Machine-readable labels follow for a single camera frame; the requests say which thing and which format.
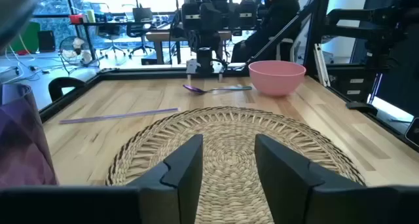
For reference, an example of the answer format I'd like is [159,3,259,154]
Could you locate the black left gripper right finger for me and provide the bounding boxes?
[254,134,365,224]

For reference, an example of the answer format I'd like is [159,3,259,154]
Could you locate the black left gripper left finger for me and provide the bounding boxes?
[127,134,204,224]

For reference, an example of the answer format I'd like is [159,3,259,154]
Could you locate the iridescent purple teal spoon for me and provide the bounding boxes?
[182,84,253,96]

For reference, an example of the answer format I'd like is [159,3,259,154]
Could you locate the purple straw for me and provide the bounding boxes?
[58,107,180,125]

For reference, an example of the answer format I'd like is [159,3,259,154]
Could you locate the pink plastic bowl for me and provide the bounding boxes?
[247,60,307,98]

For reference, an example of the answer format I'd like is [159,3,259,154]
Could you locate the round woven straw placemat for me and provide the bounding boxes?
[105,105,367,224]

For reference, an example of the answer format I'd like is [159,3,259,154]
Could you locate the white slats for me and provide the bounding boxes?
[313,43,332,88]

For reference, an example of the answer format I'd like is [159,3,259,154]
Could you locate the wooden desk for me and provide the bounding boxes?
[145,29,234,65]

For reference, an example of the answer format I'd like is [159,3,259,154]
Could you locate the black office chair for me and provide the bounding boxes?
[126,20,156,58]
[97,23,127,58]

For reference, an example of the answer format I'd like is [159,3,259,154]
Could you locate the person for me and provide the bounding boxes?
[230,0,302,64]

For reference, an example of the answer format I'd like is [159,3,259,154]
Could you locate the metal floor fan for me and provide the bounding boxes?
[58,35,101,76]

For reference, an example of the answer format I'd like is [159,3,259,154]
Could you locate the translucent purple cup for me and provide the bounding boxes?
[0,83,59,187]

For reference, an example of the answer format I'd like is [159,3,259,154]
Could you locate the black desk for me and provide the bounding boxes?
[69,19,153,62]

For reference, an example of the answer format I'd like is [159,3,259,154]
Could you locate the black box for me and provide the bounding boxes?
[37,29,57,53]

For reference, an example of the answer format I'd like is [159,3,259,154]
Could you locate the green panel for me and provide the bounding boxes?
[9,20,42,54]

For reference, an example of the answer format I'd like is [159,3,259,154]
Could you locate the black rig frame post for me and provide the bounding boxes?
[303,0,332,78]

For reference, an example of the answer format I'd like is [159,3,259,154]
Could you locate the black table frame handle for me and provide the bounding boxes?
[48,76,87,102]

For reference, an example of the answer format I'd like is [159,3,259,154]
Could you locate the black articulated mount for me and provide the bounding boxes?
[323,0,419,69]

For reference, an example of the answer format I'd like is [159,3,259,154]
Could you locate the blurred black camera cable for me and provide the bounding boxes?
[0,0,42,52]

